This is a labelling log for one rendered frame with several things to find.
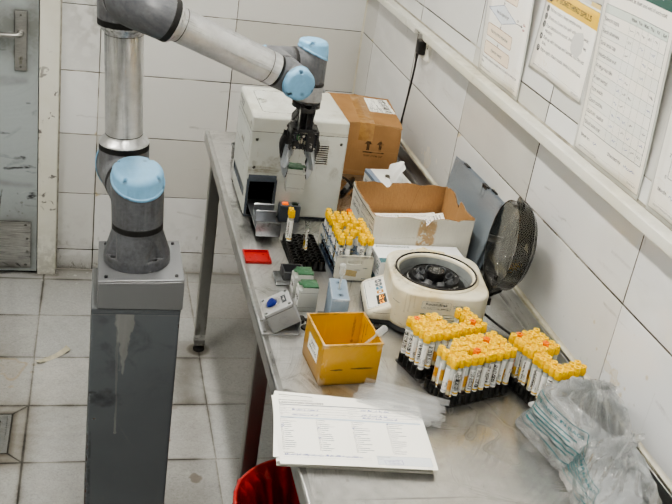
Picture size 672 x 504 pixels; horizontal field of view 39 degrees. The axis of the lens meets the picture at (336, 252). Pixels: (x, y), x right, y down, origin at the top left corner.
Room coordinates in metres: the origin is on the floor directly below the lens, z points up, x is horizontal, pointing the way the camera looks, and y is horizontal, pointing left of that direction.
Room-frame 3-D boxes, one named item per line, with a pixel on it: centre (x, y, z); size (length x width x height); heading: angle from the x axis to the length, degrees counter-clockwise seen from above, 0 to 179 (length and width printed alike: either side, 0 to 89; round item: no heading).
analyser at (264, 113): (2.62, 0.18, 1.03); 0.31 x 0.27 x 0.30; 16
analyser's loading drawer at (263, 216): (2.41, 0.22, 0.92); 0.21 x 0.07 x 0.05; 16
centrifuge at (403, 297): (2.06, -0.23, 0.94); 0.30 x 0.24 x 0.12; 97
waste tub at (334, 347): (1.75, -0.04, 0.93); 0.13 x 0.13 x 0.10; 21
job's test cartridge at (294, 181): (2.29, 0.14, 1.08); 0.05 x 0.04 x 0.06; 102
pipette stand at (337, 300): (1.93, -0.02, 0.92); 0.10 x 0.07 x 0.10; 8
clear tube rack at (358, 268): (2.27, -0.02, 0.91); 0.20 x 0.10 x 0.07; 16
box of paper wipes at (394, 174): (2.77, -0.14, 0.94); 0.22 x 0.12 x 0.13; 20
